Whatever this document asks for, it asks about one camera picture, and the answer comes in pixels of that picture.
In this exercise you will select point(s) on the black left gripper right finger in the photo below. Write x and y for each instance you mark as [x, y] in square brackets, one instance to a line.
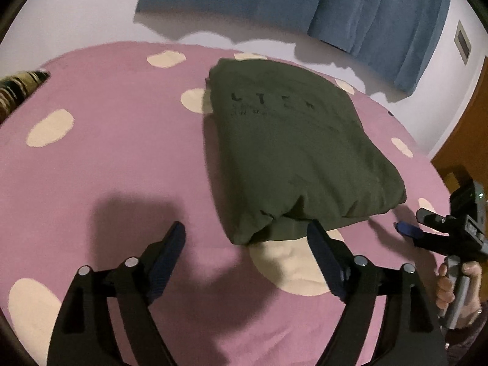
[409, 332]

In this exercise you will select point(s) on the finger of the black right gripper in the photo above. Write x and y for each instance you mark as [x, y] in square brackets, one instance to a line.
[433, 220]
[421, 239]

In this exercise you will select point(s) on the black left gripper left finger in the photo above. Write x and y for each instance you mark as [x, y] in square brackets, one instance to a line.
[84, 333]

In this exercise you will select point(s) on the dark olive green jacket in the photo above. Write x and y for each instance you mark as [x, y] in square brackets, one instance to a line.
[292, 149]

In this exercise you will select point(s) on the brown wooden door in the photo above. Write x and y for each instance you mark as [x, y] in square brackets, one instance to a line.
[464, 153]

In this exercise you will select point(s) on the pink bedsheet with cream dots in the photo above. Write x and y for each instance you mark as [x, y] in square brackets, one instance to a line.
[99, 162]

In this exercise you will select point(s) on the blue curtain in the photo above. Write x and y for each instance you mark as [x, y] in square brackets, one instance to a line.
[395, 38]

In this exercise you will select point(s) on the brown striped pillow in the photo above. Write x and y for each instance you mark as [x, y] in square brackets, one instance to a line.
[17, 88]

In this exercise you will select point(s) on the grey wall switch plate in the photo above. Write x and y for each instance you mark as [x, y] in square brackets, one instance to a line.
[462, 42]

